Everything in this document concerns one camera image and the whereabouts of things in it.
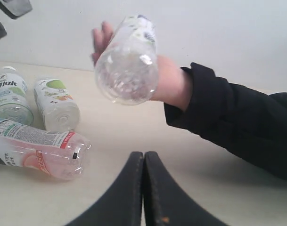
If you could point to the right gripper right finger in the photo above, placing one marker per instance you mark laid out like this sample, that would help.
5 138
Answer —
166 203

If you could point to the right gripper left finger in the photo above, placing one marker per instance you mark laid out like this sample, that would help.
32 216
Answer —
121 204

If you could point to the pink label black-cap bottle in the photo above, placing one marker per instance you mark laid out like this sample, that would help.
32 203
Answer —
61 155

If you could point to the white tea label bottle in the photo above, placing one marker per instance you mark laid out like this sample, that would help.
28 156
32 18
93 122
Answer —
127 71

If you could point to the lime label clear bottle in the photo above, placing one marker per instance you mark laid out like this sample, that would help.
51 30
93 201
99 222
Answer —
13 103

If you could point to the black sleeved forearm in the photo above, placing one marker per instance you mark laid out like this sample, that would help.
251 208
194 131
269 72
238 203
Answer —
247 123

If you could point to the white fruit label bottle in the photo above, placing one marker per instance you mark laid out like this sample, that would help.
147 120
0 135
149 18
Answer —
58 109

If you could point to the person's open hand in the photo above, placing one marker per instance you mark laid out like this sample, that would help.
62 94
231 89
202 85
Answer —
175 85

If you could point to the grey object top corner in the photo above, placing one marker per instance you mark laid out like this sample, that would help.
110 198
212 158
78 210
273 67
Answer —
14 9

